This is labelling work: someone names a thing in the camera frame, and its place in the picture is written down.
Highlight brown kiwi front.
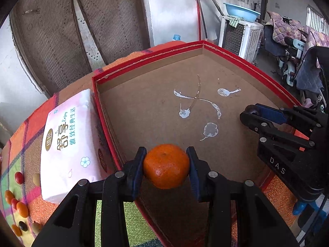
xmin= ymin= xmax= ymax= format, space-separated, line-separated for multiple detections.
xmin=31 ymin=221 xmax=43 ymax=235

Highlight red cardboard box tray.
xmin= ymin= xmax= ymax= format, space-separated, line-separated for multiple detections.
xmin=91 ymin=40 xmax=309 ymax=247

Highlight red tomato back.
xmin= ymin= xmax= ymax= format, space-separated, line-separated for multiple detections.
xmin=15 ymin=171 xmax=24 ymax=185

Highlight large dark orange tangerine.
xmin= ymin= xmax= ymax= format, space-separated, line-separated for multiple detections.
xmin=143 ymin=144 xmax=190 ymax=190

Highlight window right wall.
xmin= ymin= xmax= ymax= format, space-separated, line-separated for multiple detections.
xmin=306 ymin=6 xmax=329 ymax=35

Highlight blue detergent bottle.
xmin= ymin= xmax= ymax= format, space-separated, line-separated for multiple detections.
xmin=172 ymin=34 xmax=181 ymax=41

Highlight red tomato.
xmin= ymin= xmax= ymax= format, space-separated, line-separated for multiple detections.
xmin=11 ymin=198 xmax=19 ymax=210
xmin=15 ymin=171 xmax=24 ymax=185

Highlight brown kiwi back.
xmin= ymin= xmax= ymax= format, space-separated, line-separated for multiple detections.
xmin=32 ymin=173 xmax=41 ymax=187

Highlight dark plum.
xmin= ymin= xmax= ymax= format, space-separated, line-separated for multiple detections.
xmin=18 ymin=221 xmax=28 ymax=232

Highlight red tomato front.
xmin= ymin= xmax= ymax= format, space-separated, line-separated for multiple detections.
xmin=11 ymin=198 xmax=19 ymax=210

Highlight brown quilted door curtain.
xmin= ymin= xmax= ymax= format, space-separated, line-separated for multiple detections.
xmin=9 ymin=0 xmax=150 ymax=96

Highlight orange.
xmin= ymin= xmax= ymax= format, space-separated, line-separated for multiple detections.
xmin=16 ymin=201 xmax=29 ymax=218
xmin=11 ymin=224 xmax=22 ymax=237
xmin=5 ymin=190 xmax=15 ymax=205

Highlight colourful plaid tablecloth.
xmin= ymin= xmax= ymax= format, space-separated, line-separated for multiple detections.
xmin=1 ymin=41 xmax=298 ymax=246

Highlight white air conditioner unit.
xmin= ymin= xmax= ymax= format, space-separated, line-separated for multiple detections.
xmin=219 ymin=16 xmax=264 ymax=63

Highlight brown kiwi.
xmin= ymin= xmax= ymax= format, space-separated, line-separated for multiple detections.
xmin=31 ymin=221 xmax=43 ymax=235
xmin=32 ymin=173 xmax=41 ymax=187

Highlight blue gloved hand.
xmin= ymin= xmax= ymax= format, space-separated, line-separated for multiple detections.
xmin=293 ymin=194 xmax=328 ymax=234

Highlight red mop handle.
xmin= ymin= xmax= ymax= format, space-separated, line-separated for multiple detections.
xmin=196 ymin=0 xmax=207 ymax=40

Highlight parked electric scooter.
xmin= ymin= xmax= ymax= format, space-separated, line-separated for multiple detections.
xmin=278 ymin=31 xmax=328 ymax=112

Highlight blue plastic basin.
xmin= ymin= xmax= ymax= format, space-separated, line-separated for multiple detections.
xmin=224 ymin=3 xmax=261 ymax=22

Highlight white tissue pack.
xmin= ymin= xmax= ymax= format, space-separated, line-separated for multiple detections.
xmin=40 ymin=89 xmax=114 ymax=204

